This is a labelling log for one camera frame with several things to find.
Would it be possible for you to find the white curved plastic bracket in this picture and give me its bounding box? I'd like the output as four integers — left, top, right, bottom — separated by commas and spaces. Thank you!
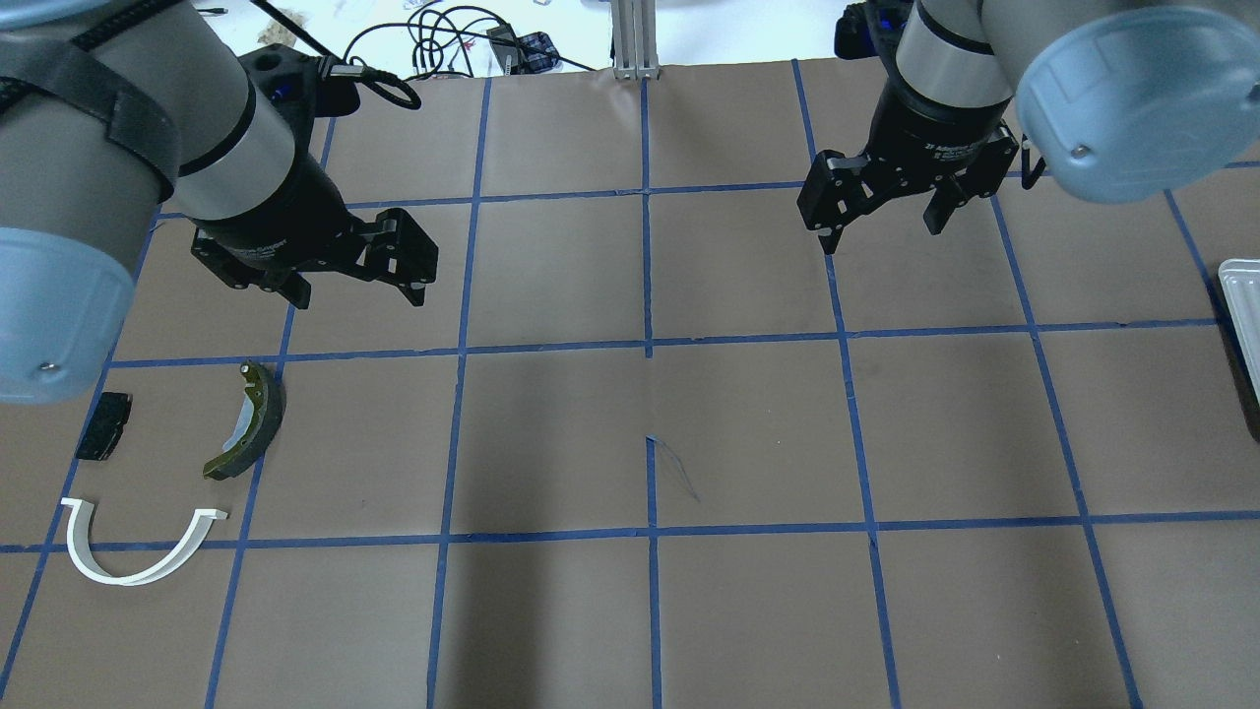
60, 497, 229, 588

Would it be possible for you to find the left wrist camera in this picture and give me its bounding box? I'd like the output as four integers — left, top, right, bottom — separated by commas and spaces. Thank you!
237, 44, 362, 118

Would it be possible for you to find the black cable bundle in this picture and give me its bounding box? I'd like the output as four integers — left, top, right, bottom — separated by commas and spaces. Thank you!
343, 5, 599, 81

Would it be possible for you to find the green brake shoe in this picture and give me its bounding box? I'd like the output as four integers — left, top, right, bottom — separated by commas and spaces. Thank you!
202, 359, 286, 481

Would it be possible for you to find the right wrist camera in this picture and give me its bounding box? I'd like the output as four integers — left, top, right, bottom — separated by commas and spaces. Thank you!
833, 1, 914, 60

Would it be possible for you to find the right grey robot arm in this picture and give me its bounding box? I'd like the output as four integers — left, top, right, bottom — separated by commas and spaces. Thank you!
796, 1, 1259, 254

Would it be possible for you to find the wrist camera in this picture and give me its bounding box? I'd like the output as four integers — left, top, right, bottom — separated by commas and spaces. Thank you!
833, 1, 914, 60
237, 44, 362, 118

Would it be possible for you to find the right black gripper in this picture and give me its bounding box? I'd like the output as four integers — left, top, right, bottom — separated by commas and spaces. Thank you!
796, 78, 1017, 256

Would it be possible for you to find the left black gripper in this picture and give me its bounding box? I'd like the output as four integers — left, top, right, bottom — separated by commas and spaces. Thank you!
190, 150, 440, 310

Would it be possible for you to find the aluminium frame post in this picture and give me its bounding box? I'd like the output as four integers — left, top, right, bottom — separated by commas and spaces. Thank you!
609, 0, 662, 81

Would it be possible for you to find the black brake pad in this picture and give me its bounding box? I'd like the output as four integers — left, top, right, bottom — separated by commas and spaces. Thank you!
76, 392, 132, 462

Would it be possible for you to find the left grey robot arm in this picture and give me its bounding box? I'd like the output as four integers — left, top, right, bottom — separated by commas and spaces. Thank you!
1, 1, 438, 406

